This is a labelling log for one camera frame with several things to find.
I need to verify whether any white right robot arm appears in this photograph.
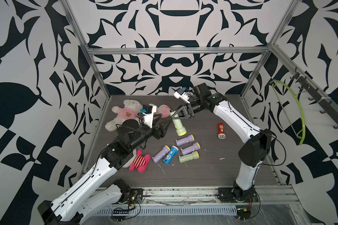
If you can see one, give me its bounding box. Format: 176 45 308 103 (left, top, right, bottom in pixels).
171 83 272 202

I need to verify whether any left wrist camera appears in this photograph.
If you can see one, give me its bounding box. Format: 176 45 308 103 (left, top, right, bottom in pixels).
139 104 157 128

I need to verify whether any black hook rack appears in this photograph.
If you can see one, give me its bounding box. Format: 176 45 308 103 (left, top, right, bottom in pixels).
291 67 338 129

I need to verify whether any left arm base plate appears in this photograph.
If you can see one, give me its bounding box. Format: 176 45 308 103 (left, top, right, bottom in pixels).
116 188 144 203

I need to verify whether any purple flashlight upper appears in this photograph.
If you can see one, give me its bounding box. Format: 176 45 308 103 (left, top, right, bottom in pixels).
176 135 194 146

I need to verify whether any red flashlight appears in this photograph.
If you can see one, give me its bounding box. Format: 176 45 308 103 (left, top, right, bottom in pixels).
217 123 226 140

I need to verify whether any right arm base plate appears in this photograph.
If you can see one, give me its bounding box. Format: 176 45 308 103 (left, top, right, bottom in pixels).
217 187 259 203

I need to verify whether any purple flashlight middle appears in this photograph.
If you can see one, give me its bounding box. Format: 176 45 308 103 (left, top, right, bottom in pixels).
181 142 201 156

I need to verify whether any green curved tube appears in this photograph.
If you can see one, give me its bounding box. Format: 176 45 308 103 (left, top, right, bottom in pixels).
270 80 307 145

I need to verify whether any pink striped plush toy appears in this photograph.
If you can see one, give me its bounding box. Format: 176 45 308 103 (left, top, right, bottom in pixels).
154 105 172 118

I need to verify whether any glasses doll plush toy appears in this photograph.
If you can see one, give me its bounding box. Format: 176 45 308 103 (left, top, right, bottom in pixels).
123 150 151 173

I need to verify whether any purple flashlight left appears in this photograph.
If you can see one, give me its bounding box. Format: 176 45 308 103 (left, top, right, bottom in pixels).
152 145 171 163

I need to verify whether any white teddy pink shirt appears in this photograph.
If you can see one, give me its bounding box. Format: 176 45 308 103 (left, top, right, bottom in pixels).
105 99 143 132

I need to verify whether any blue flashlight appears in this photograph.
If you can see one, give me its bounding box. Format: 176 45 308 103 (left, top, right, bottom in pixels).
163 145 178 165

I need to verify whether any purple flashlight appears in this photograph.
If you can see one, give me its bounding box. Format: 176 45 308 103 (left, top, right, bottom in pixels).
152 145 171 163
176 135 194 146
181 142 201 156

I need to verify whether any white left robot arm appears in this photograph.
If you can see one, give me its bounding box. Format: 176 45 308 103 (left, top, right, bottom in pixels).
38 119 172 225

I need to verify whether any green flashlight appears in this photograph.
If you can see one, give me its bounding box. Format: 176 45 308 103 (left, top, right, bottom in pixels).
178 151 200 163
172 119 187 136

